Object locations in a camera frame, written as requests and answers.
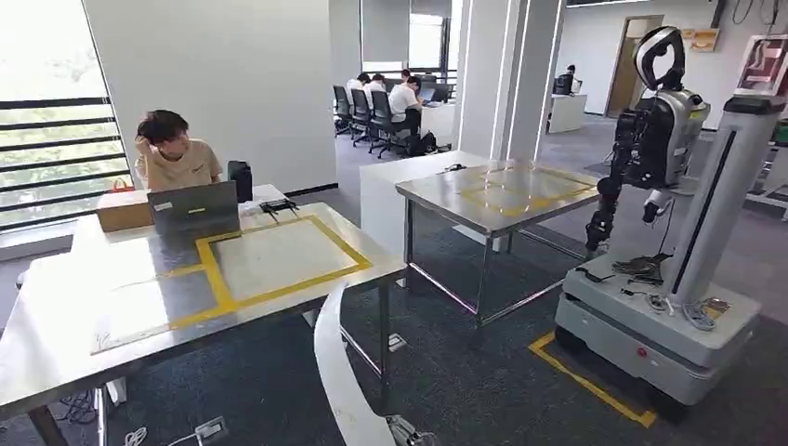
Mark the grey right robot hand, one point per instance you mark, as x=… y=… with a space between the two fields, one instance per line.
x=411 y=438

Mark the white curved plastic part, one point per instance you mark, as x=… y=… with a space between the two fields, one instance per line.
x=338 y=369

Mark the yellow floor tape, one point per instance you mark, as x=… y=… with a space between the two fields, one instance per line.
x=591 y=385

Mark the grey power strip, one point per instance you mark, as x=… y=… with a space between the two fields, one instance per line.
x=212 y=429

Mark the steel table with yellow tape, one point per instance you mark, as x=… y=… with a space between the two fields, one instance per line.
x=277 y=258
x=492 y=197

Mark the white cabinet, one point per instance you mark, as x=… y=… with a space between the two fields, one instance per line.
x=382 y=197

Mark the black router with antennas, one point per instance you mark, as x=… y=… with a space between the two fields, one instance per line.
x=278 y=206

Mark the white wheeled robot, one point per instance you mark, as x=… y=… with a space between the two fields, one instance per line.
x=665 y=332

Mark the black backpack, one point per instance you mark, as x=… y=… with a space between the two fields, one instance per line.
x=423 y=144

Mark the black upright box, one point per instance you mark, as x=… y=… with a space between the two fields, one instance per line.
x=241 y=181

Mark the grey laptop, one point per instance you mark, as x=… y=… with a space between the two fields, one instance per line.
x=194 y=209

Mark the black office chair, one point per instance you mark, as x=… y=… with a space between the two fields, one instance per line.
x=383 y=120
x=341 y=108
x=361 y=114

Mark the person at desk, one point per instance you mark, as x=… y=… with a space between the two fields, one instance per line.
x=374 y=89
x=571 y=77
x=356 y=85
x=403 y=98

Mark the white desk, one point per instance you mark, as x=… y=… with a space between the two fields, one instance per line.
x=566 y=114

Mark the seated person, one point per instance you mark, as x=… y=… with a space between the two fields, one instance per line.
x=178 y=163

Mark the brown cardboard box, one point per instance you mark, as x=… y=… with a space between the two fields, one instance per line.
x=123 y=212

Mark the brown door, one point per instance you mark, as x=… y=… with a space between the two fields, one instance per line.
x=625 y=74

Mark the framed wall picture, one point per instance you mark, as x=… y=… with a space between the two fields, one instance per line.
x=763 y=64

